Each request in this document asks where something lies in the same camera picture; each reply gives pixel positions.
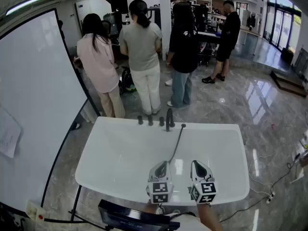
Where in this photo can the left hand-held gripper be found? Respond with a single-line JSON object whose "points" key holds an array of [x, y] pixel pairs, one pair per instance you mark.
{"points": [[160, 191]]}

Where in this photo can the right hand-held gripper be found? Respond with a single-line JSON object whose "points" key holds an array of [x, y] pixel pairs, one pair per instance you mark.
{"points": [[204, 191]]}

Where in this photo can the person's right forearm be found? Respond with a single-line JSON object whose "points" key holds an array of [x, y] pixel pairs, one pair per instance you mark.
{"points": [[209, 218]]}

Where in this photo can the person's left forearm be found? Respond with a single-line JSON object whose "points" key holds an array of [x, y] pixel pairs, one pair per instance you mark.
{"points": [[150, 207]]}

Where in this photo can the white bathtub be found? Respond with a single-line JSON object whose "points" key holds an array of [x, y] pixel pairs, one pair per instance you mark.
{"points": [[120, 157]]}

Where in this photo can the black metal stand base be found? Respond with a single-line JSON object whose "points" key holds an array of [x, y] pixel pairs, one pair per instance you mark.
{"points": [[75, 201]]}

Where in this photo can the black cylindrical tap knob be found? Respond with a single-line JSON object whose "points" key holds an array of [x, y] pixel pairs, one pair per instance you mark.
{"points": [[161, 121], [140, 120], [150, 120]]}

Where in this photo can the black curved faucet spout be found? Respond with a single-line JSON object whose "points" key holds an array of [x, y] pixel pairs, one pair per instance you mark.
{"points": [[167, 121]]}

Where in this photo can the person's white shirt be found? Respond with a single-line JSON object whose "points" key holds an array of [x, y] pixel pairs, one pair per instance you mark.
{"points": [[187, 221]]}

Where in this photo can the black flat device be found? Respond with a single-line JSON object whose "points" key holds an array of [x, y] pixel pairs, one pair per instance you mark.
{"points": [[134, 215]]}

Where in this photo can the white power strip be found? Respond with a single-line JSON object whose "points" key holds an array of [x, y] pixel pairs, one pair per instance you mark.
{"points": [[270, 197]]}

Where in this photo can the black green backpack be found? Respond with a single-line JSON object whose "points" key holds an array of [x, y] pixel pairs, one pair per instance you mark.
{"points": [[127, 83]]}

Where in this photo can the white box with red button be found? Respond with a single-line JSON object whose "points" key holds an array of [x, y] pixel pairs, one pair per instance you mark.
{"points": [[34, 210]]}

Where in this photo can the black table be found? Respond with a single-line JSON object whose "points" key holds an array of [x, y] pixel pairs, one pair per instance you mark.
{"points": [[209, 36]]}

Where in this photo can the small black box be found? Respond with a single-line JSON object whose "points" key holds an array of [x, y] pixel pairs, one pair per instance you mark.
{"points": [[287, 55]]}

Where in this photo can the large black-framed whiteboard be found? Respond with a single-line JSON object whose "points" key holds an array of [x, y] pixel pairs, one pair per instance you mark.
{"points": [[36, 93]]}

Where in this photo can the metal hand truck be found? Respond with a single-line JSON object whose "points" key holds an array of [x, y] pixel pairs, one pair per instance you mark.
{"points": [[302, 64]]}

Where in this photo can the white paper sheet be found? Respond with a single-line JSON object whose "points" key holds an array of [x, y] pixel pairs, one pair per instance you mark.
{"points": [[9, 133]]}

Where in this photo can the glass entrance doors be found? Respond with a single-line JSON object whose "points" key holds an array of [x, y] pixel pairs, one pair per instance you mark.
{"points": [[281, 25]]}

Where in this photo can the ceiling tube light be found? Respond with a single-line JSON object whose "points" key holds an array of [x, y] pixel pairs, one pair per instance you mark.
{"points": [[26, 4]]}

